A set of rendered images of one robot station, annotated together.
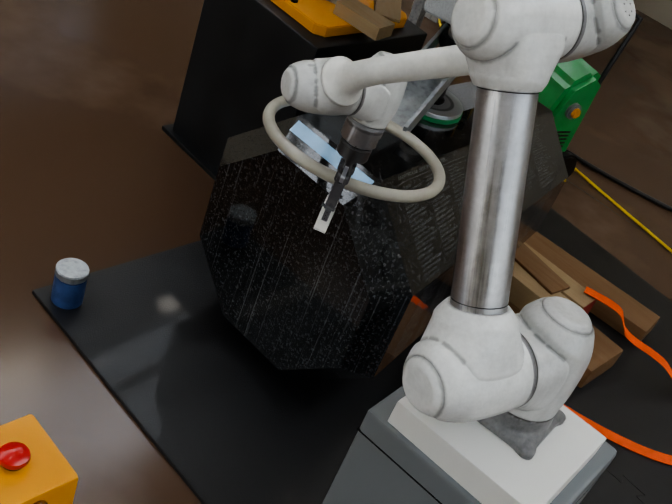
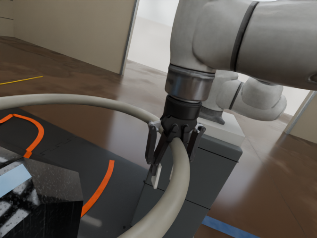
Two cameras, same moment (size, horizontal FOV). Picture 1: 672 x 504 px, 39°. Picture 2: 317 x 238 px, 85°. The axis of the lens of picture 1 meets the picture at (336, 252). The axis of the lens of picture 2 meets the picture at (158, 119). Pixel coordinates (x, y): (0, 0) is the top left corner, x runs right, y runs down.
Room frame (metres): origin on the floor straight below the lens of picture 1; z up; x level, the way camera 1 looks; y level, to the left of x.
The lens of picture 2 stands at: (2.02, 0.36, 1.14)
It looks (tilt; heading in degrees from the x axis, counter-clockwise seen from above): 23 degrees down; 248
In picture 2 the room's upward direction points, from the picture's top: 18 degrees clockwise
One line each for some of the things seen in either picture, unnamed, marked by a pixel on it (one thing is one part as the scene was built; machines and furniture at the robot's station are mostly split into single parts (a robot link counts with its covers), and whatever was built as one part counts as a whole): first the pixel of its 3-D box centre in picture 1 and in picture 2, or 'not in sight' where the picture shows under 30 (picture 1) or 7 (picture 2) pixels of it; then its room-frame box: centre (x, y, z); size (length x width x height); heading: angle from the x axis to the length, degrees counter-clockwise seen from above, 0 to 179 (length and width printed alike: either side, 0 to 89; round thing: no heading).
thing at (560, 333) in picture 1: (541, 353); (219, 87); (1.42, -0.43, 1.02); 0.18 x 0.16 x 0.22; 135
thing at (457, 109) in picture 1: (430, 99); not in sight; (2.71, -0.10, 0.82); 0.21 x 0.21 x 0.01
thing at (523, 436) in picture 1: (519, 398); (204, 108); (1.44, -0.45, 0.88); 0.22 x 0.18 x 0.06; 155
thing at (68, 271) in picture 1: (69, 283); not in sight; (2.11, 0.72, 0.08); 0.10 x 0.10 x 0.13
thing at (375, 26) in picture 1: (364, 18); not in sight; (3.16, 0.22, 0.81); 0.20 x 0.10 x 0.05; 65
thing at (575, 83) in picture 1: (560, 88); not in sight; (4.19, -0.68, 0.43); 0.35 x 0.35 x 0.87; 42
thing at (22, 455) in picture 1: (14, 456); not in sight; (0.72, 0.28, 1.09); 0.04 x 0.04 x 0.02
